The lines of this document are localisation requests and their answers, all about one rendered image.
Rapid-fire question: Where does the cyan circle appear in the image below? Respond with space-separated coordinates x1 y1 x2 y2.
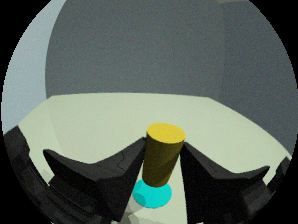
132 179 172 208

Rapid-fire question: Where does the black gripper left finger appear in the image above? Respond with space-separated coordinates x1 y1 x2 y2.
43 137 146 222

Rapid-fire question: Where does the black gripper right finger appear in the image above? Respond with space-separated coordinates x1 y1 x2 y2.
180 141 270 224

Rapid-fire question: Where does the yellow cylinder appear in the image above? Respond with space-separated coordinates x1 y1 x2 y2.
142 123 186 188

